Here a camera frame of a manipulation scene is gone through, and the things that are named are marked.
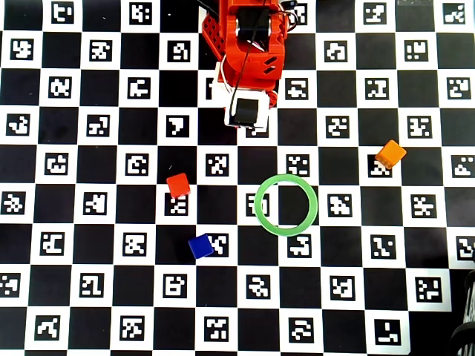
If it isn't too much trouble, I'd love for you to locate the orange cube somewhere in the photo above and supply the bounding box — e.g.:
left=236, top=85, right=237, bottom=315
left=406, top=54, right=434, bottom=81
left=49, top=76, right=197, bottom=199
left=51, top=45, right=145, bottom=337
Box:
left=374, top=139, right=407, bottom=171

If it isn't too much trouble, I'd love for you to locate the green flat ring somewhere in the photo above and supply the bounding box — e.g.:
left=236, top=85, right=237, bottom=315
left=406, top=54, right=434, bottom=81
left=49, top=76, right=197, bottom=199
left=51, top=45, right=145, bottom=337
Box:
left=254, top=173, right=319, bottom=237

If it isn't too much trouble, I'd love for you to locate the red perforated robot base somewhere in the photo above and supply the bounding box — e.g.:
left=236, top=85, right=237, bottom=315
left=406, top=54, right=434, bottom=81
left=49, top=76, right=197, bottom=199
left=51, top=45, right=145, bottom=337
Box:
left=201, top=14, right=228, bottom=60

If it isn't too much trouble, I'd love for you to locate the thin black camera cable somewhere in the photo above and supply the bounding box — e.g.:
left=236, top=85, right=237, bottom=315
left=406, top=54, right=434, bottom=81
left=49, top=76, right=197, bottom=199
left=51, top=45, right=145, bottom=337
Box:
left=226, top=0, right=270, bottom=125

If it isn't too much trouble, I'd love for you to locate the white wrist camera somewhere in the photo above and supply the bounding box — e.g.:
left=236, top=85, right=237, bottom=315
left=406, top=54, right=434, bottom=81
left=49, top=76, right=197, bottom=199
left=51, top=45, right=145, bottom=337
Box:
left=214, top=62, right=270, bottom=130

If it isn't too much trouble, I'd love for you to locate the blue cube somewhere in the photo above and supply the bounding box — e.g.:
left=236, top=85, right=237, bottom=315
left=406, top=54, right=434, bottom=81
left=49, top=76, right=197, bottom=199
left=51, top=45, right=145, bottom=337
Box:
left=187, top=233, right=215, bottom=260

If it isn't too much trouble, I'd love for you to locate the black white marker checkerboard mat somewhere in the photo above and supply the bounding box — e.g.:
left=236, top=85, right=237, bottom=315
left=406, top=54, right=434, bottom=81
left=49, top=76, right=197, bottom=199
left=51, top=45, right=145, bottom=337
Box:
left=0, top=0, right=475, bottom=353

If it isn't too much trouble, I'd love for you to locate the red cube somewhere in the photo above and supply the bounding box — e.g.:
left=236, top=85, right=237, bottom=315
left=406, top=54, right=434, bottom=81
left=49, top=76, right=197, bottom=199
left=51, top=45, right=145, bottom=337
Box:
left=166, top=172, right=191, bottom=200

